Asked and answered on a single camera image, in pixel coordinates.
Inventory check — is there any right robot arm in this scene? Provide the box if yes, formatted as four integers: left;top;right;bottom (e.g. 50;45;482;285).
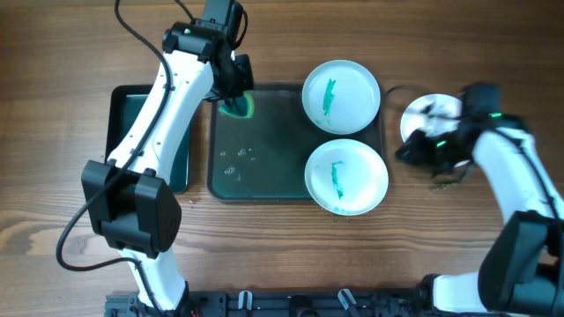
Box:
396;83;563;316

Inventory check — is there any large grey serving tray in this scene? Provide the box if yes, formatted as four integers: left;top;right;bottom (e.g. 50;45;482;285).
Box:
205;83;385;204

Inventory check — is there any small black water tray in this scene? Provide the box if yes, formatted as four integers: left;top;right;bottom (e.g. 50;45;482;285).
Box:
104;85;190;195

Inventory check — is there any white plate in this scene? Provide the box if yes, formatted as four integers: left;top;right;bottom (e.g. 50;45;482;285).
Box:
301;60;382;135
400;93;468;169
304;138;390;217

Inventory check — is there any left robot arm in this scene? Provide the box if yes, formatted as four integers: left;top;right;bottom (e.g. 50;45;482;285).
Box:
82;1;254;316

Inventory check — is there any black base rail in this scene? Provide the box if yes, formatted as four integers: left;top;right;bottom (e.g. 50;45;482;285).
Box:
104;288;442;317

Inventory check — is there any green yellow sponge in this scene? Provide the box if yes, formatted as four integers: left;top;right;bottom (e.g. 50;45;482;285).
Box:
219;92;255;119

